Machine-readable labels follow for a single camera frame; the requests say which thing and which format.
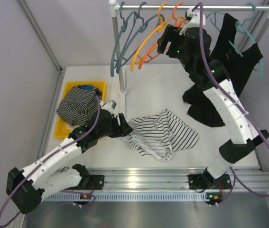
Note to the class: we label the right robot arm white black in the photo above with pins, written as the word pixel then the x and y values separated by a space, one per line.
pixel 213 79

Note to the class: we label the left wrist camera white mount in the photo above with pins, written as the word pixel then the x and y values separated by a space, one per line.
pixel 107 109

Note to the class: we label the white garment rack frame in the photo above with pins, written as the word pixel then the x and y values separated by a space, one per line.
pixel 253 28

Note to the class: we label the grey-blue hanger outer left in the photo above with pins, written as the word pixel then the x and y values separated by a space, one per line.
pixel 117 23

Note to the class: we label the grey-blue hanger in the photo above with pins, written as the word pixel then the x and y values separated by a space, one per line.
pixel 117 23
pixel 134 35

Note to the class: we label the dark striped garment in bin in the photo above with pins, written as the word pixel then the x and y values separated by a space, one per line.
pixel 79 105

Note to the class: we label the blue garment in bin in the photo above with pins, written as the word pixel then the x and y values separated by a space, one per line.
pixel 87 87

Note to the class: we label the orange plastic hanger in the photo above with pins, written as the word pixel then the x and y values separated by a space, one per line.
pixel 148 56

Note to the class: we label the yellow plastic hanger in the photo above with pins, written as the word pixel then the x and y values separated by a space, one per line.
pixel 163 22

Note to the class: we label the white slotted cable duct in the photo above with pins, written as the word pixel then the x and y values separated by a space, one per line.
pixel 130 197

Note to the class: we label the white black striped tank top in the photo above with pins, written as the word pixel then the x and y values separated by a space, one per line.
pixel 160 135

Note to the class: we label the aluminium rail base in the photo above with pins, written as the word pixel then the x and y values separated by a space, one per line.
pixel 174 179

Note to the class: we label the black tank top hanging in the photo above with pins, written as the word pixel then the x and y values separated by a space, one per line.
pixel 238 67

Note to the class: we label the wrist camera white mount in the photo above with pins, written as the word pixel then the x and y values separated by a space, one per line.
pixel 107 109
pixel 195 19

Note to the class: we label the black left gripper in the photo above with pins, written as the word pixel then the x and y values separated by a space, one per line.
pixel 118 125

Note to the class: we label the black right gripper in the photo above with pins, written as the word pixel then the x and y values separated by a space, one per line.
pixel 171 34

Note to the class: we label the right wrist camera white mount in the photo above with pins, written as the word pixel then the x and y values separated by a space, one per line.
pixel 195 19

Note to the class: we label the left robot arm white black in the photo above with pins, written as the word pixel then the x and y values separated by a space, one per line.
pixel 29 186

